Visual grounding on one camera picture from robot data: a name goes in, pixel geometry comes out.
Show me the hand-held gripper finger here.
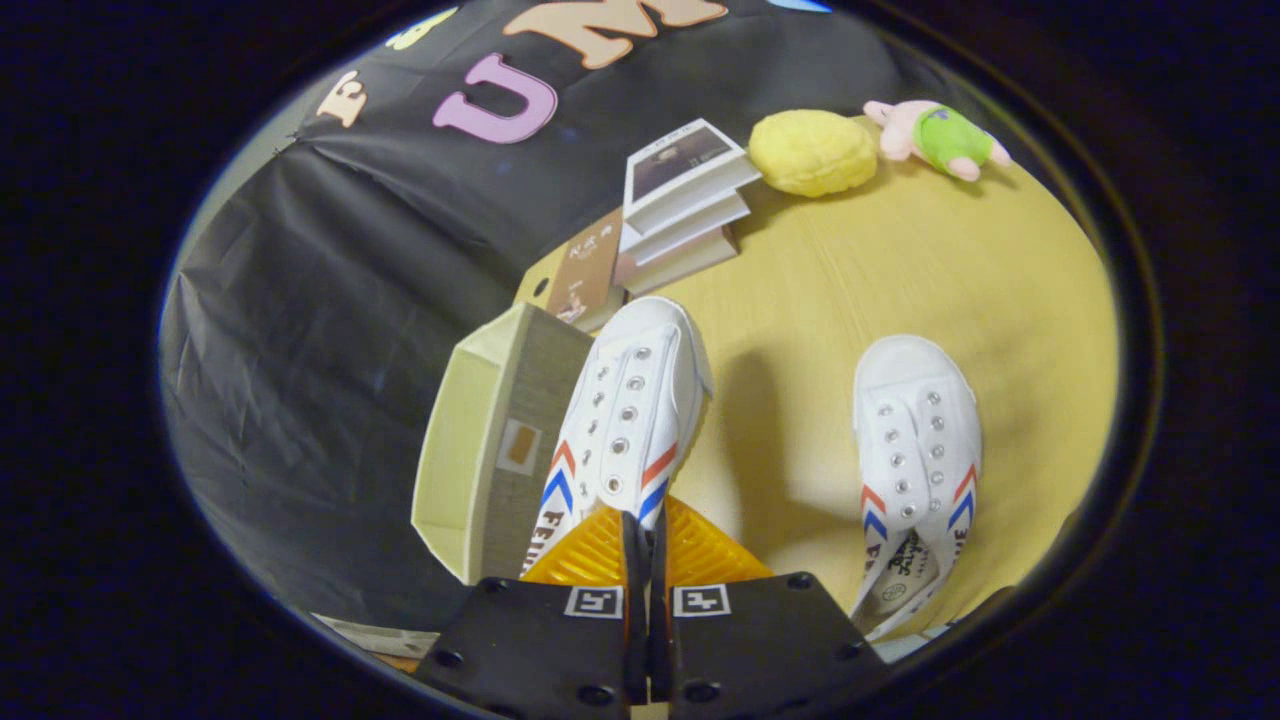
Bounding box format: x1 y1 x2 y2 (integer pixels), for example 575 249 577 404
415 505 651 720
650 497 891 720

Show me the white striped canvas shoe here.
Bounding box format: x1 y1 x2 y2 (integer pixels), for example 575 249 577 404
850 334 983 641
520 296 715 581

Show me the beige storage box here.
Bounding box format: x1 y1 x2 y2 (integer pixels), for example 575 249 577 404
411 302 598 586

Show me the pale brown cover book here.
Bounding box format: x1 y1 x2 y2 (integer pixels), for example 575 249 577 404
612 225 739 296

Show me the plain white book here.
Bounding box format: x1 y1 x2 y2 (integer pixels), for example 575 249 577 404
620 190 751 266

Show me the white book with portrait cover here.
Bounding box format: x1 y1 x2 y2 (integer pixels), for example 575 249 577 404
623 118 761 236

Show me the yellow plush toy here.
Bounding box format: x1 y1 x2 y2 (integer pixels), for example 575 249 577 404
748 109 879 198

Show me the pink and green plush toy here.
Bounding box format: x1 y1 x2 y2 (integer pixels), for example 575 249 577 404
864 99 1011 183

